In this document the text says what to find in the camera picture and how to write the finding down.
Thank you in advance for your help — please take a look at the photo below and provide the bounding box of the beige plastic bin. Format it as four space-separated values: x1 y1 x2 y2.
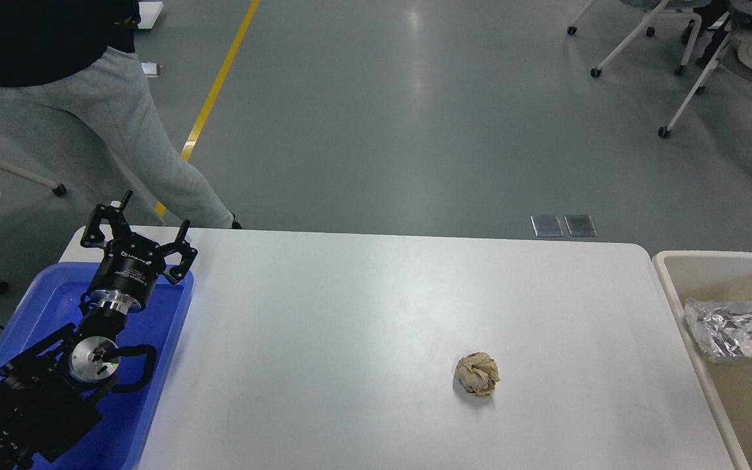
653 251 752 469

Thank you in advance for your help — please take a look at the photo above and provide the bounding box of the floor outlet plate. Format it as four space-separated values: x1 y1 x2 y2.
530 215 564 238
564 214 598 238

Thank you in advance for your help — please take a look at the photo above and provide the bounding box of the silver foil bag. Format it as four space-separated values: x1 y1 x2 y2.
684 298 752 365

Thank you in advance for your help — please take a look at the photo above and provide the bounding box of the white chair frame with castors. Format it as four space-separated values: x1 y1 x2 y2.
589 1 710 78

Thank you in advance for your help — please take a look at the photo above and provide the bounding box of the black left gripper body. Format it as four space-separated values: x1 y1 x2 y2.
87 238 165 313

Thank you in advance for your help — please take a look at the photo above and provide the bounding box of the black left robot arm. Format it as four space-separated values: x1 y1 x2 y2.
0 191 197 469

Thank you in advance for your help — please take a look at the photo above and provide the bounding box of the crumpled brown paper ball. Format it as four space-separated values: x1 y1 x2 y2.
454 352 501 398

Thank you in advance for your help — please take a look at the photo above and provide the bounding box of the white power adapter on floor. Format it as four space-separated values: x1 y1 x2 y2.
140 62 165 78

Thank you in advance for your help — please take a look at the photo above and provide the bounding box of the blue plastic bin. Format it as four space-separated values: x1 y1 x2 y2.
0 262 195 470

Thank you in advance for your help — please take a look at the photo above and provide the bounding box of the left floor outlet plate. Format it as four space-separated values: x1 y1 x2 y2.
530 215 564 238

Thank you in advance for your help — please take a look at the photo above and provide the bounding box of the white foam block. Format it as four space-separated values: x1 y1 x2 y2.
137 1 164 30

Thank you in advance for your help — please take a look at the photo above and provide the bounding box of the person in grey trousers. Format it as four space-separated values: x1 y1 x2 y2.
0 1 241 229

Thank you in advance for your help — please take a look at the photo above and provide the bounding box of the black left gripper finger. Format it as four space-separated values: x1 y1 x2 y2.
155 219 198 285
80 190 134 249

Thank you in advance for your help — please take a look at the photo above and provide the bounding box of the right floor outlet plate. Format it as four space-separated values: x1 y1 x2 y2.
564 214 598 238

